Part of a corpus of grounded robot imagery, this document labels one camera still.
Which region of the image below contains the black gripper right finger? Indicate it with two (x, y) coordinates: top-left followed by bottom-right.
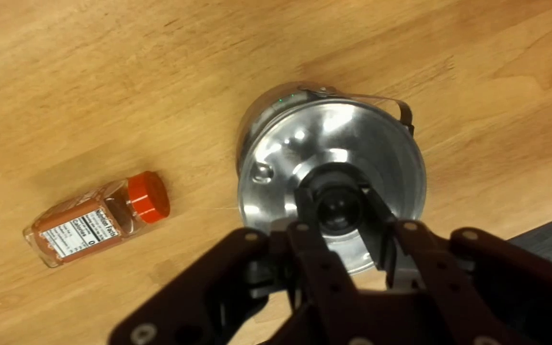
(350, 188), (552, 345)

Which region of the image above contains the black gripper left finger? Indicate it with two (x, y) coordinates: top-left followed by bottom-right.
(107, 222), (360, 345)

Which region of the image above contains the steel teapot lid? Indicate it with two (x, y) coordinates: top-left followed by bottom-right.
(237, 97), (429, 276)

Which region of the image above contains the steel teapot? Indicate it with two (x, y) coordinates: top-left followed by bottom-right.
(233, 82), (429, 257)

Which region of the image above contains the orange-capped spice bottle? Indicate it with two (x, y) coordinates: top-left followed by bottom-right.
(23, 170), (170, 268)

